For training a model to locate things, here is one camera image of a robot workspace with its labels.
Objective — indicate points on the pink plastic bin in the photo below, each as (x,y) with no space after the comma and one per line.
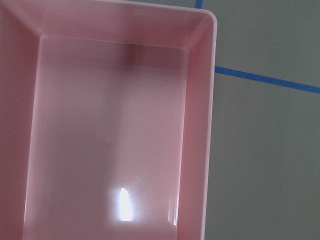
(105,119)

